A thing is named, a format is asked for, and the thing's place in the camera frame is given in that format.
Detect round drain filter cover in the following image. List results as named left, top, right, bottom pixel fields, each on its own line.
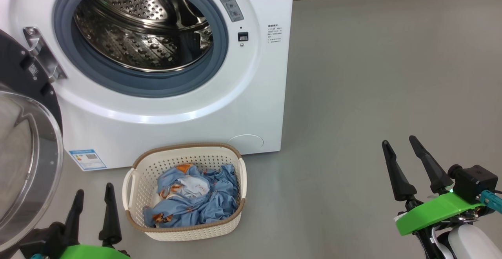
left=227, top=134, right=264, bottom=155

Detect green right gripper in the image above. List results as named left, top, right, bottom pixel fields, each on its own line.
left=382, top=135, right=487, bottom=237

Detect metal door hinge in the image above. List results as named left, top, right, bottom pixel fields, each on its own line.
left=23, top=27, right=67, bottom=83

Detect black-rimmed glass washer door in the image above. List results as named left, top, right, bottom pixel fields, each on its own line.
left=0, top=30, right=64, bottom=252

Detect grey warning sticker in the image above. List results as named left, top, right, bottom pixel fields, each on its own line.
left=213, top=0, right=244, bottom=22

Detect steel perforated washer drum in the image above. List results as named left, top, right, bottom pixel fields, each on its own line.
left=74, top=0, right=214, bottom=72

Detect blue energy label sticker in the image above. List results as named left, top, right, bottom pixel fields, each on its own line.
left=69, top=149, right=107, bottom=172

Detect white front-load washing machine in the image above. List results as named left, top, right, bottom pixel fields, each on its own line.
left=0, top=0, right=295, bottom=172

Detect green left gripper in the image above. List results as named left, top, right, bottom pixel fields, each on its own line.
left=59, top=183, right=131, bottom=259

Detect cream perforated laundry basket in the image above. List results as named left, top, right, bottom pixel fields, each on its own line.
left=122, top=143, right=247, bottom=241

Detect blue patterned clothes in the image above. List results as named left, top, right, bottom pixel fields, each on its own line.
left=144, top=164, right=240, bottom=228

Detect teal right camera cable plug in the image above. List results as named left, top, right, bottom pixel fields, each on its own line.
left=479, top=190, right=502, bottom=215

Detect grey rubber door gasket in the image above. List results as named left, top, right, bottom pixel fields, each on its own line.
left=53, top=0, right=229, bottom=98

